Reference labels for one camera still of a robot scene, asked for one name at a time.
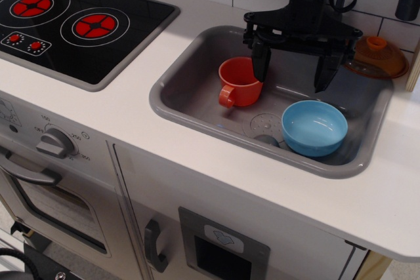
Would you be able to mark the grey ice dispenser panel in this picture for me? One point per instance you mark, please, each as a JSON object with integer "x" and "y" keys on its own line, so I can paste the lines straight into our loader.
{"x": 220, "y": 252}

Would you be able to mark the orange transparent pot lid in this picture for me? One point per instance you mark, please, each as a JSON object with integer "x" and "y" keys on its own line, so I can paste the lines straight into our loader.
{"x": 378, "y": 58}

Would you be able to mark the grey oven knob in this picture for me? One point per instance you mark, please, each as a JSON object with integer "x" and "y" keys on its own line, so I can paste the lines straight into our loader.
{"x": 56, "y": 143}

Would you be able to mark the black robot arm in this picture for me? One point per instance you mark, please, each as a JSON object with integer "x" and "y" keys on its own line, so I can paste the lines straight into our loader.
{"x": 310, "y": 27}

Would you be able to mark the black toy stovetop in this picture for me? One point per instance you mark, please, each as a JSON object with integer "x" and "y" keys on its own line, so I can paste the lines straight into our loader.
{"x": 85, "y": 43}

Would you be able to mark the grey toy sink basin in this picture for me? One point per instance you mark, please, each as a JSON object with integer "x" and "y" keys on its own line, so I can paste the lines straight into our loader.
{"x": 188, "y": 92}

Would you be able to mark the light blue plastic bowl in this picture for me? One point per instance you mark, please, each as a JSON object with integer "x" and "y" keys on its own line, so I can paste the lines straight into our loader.
{"x": 313, "y": 128}

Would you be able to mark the orange plastic cup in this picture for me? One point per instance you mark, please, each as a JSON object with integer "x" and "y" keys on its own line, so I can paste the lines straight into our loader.
{"x": 239, "y": 85}

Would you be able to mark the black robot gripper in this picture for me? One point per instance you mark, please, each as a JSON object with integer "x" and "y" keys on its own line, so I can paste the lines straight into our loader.
{"x": 304, "y": 25}

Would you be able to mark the blue plastic spoon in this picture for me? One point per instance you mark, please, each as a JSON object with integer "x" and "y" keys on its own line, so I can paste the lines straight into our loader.
{"x": 267, "y": 139}

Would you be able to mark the white toy oven door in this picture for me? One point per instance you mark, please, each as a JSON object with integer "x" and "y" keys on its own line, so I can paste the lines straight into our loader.
{"x": 81, "y": 214}

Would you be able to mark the grey cabinet door handle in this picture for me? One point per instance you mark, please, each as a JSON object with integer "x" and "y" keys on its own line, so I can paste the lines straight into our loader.
{"x": 156, "y": 260}

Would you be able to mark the grey oven door handle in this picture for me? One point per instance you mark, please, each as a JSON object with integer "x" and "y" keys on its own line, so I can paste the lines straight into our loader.
{"x": 45, "y": 177}

